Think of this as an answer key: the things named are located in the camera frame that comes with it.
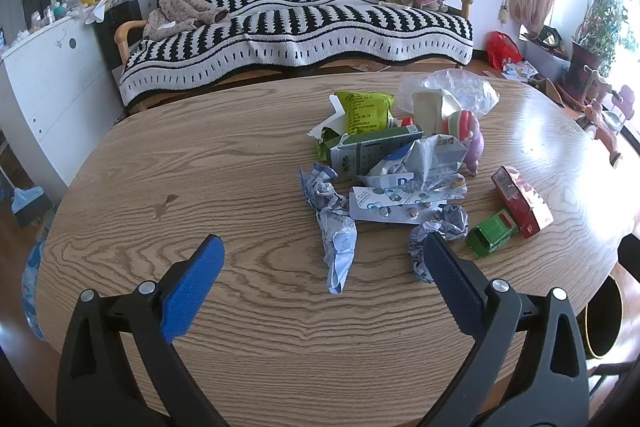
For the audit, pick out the red cardboard box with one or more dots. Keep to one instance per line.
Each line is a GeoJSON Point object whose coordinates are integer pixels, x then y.
{"type": "Point", "coordinates": [528, 209]}

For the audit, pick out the green toy car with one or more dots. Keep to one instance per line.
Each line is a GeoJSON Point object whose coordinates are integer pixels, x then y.
{"type": "Point", "coordinates": [490, 234]}

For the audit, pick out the black white striped sofa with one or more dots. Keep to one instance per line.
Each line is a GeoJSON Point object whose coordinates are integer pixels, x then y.
{"type": "Point", "coordinates": [285, 35]}

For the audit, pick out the pink children's tricycle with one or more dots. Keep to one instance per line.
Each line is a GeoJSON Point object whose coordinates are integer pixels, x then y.
{"type": "Point", "coordinates": [606, 112]}

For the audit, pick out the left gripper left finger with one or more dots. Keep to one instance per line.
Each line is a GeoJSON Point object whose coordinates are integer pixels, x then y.
{"type": "Point", "coordinates": [96, 385]}

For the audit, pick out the crumpled paper ball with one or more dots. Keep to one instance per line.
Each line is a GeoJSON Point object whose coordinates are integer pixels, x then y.
{"type": "Point", "coordinates": [452, 222]}

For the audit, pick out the beige dotted clothing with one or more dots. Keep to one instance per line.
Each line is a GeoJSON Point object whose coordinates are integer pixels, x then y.
{"type": "Point", "coordinates": [172, 17]}

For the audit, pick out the crumpled blue white paper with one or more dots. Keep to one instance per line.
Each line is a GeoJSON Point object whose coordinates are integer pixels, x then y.
{"type": "Point", "coordinates": [338, 229]}

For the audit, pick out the clear plastic bag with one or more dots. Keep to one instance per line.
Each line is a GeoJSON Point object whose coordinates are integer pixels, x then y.
{"type": "Point", "coordinates": [471, 91]}

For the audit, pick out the yellow-green snack bag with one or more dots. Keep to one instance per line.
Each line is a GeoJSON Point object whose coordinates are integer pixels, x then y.
{"type": "Point", "coordinates": [366, 111]}

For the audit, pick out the black gold trash bin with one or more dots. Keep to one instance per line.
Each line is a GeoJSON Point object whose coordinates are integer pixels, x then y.
{"type": "Point", "coordinates": [601, 319]}

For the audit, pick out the purple pink toy figure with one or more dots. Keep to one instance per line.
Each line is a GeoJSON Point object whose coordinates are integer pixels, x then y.
{"type": "Point", "coordinates": [465, 127]}

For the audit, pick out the red plastic bag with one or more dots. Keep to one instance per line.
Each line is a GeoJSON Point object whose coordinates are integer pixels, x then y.
{"type": "Point", "coordinates": [501, 50]}

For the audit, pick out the white pill blister pack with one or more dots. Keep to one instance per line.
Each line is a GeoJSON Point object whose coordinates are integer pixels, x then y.
{"type": "Point", "coordinates": [393, 205]}

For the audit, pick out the crumpled silver foil bag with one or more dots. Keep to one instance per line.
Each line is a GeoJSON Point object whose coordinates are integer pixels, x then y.
{"type": "Point", "coordinates": [430, 165]}

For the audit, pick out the green white carton box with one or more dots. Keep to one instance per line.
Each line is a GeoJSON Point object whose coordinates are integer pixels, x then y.
{"type": "Point", "coordinates": [355, 155]}

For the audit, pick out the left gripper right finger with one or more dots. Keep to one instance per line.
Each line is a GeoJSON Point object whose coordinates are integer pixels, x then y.
{"type": "Point", "coordinates": [549, 385]}

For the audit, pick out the potted green plant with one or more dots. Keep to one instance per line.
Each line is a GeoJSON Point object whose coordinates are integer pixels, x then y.
{"type": "Point", "coordinates": [604, 29]}

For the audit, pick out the white cabinet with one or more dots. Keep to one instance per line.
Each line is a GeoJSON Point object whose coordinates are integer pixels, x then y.
{"type": "Point", "coordinates": [58, 99]}

